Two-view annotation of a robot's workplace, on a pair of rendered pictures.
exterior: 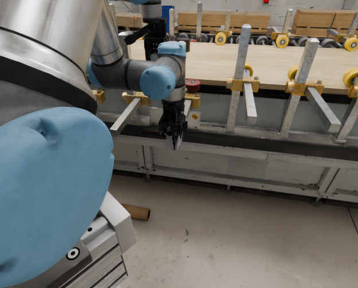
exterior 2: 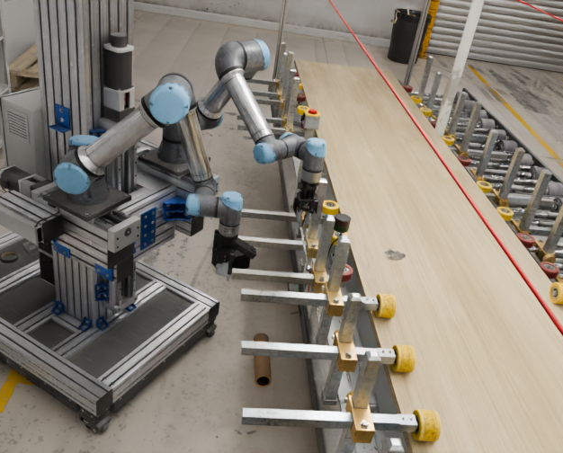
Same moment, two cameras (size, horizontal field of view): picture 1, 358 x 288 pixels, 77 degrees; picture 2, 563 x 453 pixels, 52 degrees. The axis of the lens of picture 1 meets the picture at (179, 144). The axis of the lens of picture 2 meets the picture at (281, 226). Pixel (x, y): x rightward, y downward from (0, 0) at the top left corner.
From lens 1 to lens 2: 1.89 m
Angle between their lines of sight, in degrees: 58
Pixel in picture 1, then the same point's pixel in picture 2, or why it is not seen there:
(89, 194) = (75, 185)
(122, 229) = (110, 235)
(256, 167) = not seen: outside the picture
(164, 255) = (213, 412)
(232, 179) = not seen: outside the picture
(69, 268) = (81, 214)
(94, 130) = (79, 173)
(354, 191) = not seen: outside the picture
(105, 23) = (191, 161)
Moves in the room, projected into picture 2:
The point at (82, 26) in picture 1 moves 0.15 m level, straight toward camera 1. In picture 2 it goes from (99, 156) to (50, 163)
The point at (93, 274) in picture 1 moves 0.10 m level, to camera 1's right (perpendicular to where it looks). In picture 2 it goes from (96, 242) to (95, 257)
